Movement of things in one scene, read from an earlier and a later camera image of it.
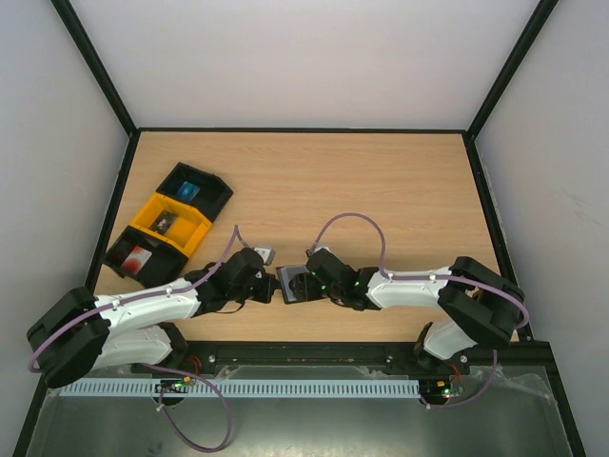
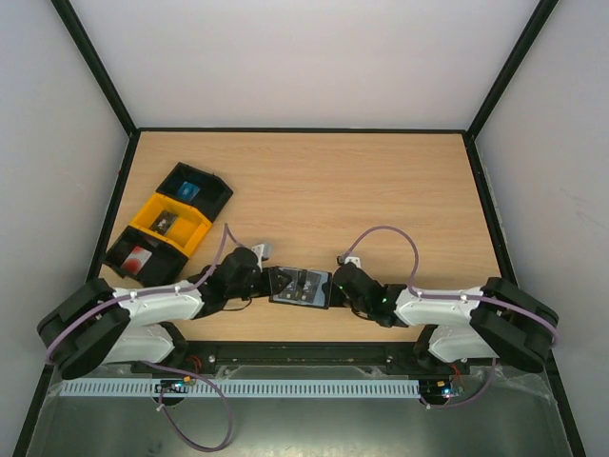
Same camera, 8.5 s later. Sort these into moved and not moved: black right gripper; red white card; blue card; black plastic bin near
Moved: black right gripper
Not moved: black plastic bin near; red white card; blue card
